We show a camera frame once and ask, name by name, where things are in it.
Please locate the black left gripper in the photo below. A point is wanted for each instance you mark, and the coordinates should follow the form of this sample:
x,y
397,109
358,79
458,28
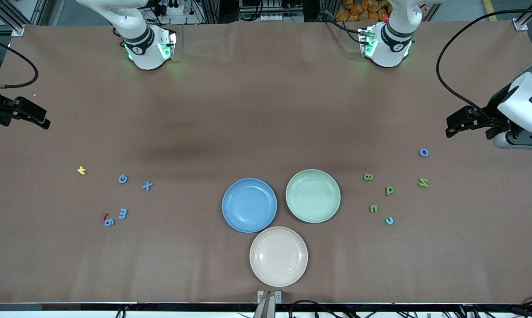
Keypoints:
x,y
488,115

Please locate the green foam letter p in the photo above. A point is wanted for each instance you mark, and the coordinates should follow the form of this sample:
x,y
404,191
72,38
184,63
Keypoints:
x,y
386,192

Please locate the blue foam letter e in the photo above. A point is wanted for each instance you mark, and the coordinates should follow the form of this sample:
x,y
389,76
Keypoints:
x,y
119,179

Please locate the green foam letter B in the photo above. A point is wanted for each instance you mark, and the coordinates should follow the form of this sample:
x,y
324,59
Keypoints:
x,y
368,177

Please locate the blue foam letter g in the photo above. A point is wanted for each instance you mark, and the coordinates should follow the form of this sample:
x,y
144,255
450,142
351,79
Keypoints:
x,y
106,222

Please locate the blue foam letter m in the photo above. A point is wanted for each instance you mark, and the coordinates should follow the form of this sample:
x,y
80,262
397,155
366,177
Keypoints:
x,y
123,213

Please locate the blue foam letter x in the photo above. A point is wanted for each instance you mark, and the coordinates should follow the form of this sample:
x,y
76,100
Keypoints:
x,y
147,186

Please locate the blue plate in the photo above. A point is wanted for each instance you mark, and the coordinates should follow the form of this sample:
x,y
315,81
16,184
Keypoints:
x,y
249,205

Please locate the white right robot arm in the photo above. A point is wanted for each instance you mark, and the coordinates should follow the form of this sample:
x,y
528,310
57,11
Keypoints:
x,y
149,62

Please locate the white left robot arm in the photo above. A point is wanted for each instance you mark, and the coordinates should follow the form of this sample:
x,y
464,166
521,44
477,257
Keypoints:
x,y
387,59

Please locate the blue foam letter o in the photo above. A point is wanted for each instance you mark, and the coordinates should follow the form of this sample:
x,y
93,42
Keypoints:
x,y
420,153

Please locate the yellow foam letter k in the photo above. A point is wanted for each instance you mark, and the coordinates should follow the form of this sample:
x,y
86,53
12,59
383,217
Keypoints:
x,y
81,170

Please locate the orange fruit pile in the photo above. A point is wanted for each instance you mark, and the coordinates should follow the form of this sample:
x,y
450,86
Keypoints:
x,y
358,11

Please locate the green plate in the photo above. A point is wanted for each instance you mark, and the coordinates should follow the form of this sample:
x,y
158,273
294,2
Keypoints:
x,y
313,196

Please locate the white power strip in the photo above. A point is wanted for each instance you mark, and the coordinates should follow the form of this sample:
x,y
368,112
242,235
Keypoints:
x,y
173,9
272,18

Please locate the large table cover sheet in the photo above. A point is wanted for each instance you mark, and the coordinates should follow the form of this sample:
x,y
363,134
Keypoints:
x,y
266,110

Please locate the beige plate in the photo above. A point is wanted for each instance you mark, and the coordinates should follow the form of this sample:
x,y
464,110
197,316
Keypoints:
x,y
278,256

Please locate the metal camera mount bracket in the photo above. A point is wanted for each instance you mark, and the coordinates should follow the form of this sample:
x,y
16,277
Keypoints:
x,y
266,304

